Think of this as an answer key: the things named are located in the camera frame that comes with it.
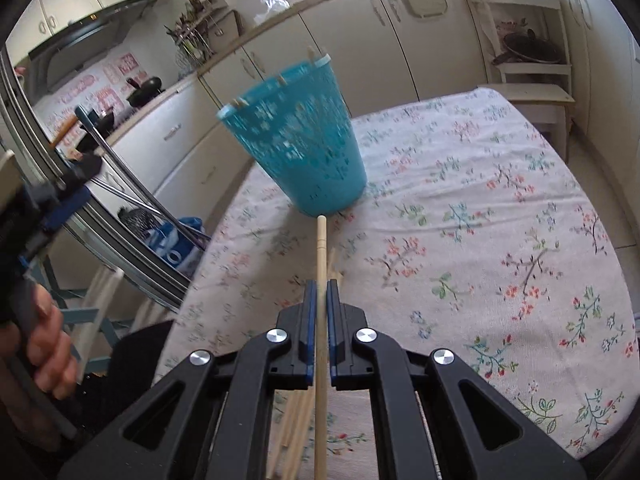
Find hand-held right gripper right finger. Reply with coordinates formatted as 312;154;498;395
326;280;587;480

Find bunch of wooden chopsticks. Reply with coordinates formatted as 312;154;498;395
267;254;347;480

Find teal perforated plastic basket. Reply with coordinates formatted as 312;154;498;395
216;55;368;217

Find wall utensil rack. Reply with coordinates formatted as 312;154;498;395
166;0;237;69

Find pink wall decals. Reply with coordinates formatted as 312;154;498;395
45;52;142;132

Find black pan on shelf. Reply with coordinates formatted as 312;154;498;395
492;29;567;67

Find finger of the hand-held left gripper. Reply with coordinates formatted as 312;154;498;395
42;153;104;234

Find blue broom with metal pole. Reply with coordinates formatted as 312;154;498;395
49;104;212;252

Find black wok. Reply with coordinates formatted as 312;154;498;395
125;76;166;109

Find metal door frame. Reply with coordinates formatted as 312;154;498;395
0;45;211;312

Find cream blue corner shelf rack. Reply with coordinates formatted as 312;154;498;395
30;250;167;382

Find person's left hand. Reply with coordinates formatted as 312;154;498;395
24;290;82;400

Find steel range hood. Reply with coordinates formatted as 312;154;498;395
27;0;152;92

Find blue white patterned bag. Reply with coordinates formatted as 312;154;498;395
144;216;207;277

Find white plastic bag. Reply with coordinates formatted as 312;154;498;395
252;0;292;26

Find white tiered storage rack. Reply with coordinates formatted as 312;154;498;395
474;0;577;162

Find cream base kitchen cabinets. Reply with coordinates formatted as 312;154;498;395
102;0;640;211

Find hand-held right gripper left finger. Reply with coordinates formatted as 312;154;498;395
57;280;319;480

